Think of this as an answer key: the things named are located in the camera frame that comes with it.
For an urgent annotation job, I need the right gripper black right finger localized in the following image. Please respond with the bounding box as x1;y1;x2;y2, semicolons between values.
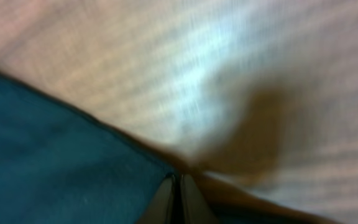
180;174;219;224

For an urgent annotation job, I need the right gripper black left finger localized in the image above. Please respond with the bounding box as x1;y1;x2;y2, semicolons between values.
136;173;176;224

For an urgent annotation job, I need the black t-shirt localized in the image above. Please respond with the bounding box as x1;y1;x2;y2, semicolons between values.
0;74;323;224

